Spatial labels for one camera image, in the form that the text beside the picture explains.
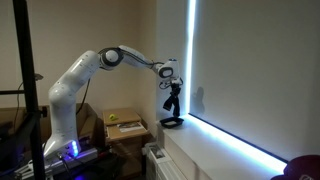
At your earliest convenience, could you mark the yellow-green small object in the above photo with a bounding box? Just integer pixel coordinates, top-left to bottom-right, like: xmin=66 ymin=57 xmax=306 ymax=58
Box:
xmin=109 ymin=114 xmax=118 ymax=121

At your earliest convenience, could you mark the dark red cap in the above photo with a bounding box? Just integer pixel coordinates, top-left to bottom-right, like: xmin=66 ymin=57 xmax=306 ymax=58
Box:
xmin=270 ymin=155 xmax=320 ymax=180

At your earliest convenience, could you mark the black tray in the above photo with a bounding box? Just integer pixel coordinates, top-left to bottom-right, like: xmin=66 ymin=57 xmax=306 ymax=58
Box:
xmin=160 ymin=117 xmax=184 ymax=129

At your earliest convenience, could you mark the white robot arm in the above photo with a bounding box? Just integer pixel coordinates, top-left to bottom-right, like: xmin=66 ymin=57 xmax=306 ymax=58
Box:
xmin=44 ymin=45 xmax=183 ymax=158

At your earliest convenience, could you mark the white radiator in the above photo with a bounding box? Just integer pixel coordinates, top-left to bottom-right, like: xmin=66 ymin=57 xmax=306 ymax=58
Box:
xmin=143 ymin=143 xmax=187 ymax=180

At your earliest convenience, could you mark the robot base platform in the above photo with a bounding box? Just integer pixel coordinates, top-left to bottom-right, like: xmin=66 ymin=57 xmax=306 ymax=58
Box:
xmin=13 ymin=135 xmax=111 ymax=180

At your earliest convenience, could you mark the cardboard box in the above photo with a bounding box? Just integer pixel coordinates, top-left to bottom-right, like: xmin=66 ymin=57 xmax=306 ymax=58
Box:
xmin=0 ymin=103 xmax=99 ymax=144

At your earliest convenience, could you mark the dark sock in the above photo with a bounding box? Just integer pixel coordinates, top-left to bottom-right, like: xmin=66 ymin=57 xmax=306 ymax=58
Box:
xmin=163 ymin=95 xmax=180 ymax=117

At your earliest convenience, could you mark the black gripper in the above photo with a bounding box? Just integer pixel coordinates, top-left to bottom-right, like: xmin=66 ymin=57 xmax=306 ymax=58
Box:
xmin=170 ymin=79 xmax=183 ymax=96

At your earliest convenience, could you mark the printed paper sheet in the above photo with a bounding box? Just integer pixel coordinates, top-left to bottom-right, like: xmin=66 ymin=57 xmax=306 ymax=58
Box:
xmin=117 ymin=122 xmax=143 ymax=132

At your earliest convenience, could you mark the white roller blind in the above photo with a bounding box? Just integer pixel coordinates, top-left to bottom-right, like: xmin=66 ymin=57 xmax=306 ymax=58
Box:
xmin=190 ymin=0 xmax=320 ymax=160

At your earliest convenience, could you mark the black metal stand pole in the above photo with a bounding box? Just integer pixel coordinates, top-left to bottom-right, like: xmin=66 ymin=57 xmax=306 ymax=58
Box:
xmin=1 ymin=0 xmax=46 ymax=180

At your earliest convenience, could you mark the wooden drawer cabinet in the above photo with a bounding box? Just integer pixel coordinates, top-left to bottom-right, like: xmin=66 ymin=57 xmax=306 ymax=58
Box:
xmin=103 ymin=108 xmax=149 ymax=180

